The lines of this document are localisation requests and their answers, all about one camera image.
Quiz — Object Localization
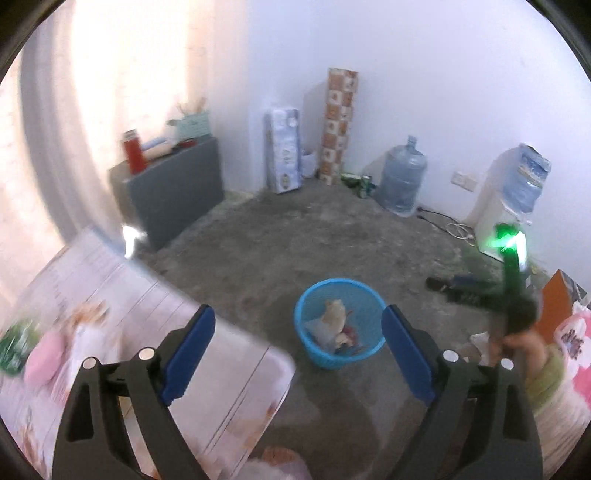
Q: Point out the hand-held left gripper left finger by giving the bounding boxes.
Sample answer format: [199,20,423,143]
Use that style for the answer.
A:
[52,304,218,480]

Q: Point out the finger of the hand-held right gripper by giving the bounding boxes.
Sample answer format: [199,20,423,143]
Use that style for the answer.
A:
[426,277,507,308]
[451,274,507,291]

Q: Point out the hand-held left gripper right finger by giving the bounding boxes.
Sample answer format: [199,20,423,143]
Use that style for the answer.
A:
[382,305,542,480]

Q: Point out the blue plastic wastebasket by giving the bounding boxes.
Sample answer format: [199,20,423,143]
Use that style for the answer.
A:
[294,278,388,370]

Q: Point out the brown paper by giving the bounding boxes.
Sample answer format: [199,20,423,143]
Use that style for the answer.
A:
[321,300,350,331]

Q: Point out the pink packet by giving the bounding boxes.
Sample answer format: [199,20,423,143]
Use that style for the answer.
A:
[23,332,66,389]

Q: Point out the green drink bottle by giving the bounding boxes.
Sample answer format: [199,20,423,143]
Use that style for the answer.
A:
[0,320,34,376]

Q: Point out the person's right hand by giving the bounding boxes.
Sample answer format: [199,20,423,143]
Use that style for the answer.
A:
[501,325,553,377]

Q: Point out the orange box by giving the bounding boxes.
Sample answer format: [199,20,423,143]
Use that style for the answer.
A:
[538,269,590,334]

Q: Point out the white crumpled tissue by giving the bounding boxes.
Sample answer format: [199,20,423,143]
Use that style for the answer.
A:
[462,330,498,365]

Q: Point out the floral tablecloth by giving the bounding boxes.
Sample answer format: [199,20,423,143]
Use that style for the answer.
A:
[0,226,299,480]

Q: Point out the white water dispenser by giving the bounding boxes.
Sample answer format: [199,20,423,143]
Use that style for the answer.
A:
[463,154,537,260]

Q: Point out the pink floral clothing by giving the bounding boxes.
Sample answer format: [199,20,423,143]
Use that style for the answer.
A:
[531,308,591,480]

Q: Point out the blue label water jug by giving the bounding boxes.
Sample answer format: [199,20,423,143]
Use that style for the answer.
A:
[501,142,553,214]

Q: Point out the clear blue water jug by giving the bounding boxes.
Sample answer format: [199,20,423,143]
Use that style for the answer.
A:
[374,135,428,217]

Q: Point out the white fluffy cloth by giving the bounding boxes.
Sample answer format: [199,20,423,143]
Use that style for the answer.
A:
[242,445,315,480]

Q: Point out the grey cabinet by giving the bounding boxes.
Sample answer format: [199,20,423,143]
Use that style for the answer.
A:
[108,135,226,253]

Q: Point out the white plastic bag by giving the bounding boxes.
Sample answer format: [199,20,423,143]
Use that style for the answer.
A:
[300,148,320,179]

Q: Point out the red thermos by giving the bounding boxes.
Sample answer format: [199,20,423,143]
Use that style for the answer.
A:
[122,129,148,175]

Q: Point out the checked wallpaper roll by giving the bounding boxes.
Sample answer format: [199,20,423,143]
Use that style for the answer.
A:
[318,68,360,186]

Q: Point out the white blue roll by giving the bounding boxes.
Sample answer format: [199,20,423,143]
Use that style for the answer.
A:
[140,137,175,161]

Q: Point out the white toilet paper pack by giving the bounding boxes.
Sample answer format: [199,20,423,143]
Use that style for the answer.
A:
[264,107,304,195]

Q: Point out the cream patterned curtain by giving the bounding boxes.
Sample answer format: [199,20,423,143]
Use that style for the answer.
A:
[60,0,253,241]
[0,69,49,301]

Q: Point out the white cable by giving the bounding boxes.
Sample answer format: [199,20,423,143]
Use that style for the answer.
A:
[445,222,476,241]

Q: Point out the black cable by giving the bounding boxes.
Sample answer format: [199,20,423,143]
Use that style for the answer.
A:
[416,206,468,228]

